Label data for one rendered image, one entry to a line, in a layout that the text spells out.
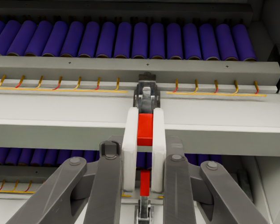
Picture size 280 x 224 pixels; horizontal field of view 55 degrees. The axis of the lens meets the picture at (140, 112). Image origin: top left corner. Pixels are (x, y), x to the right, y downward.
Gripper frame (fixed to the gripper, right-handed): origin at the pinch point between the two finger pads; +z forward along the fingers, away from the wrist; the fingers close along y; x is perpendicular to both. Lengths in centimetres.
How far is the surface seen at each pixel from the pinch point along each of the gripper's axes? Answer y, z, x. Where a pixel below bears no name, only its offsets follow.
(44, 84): -11.0, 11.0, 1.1
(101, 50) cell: -5.3, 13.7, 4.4
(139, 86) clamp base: -0.8, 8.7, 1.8
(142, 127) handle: -0.2, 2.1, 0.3
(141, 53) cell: -0.8, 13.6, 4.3
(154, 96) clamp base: 0.8, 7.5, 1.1
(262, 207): 15.7, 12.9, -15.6
